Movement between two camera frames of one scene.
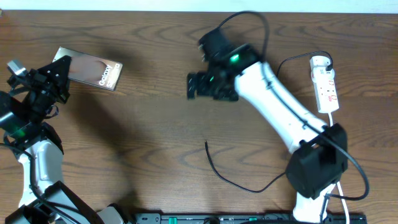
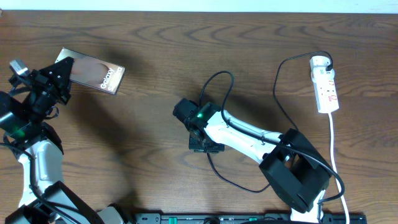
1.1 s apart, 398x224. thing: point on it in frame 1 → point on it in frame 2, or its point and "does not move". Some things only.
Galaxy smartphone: [91, 70] does not move
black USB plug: [329, 68] does not move
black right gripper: [200, 80] → [193, 145]
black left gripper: [43, 81] does not move
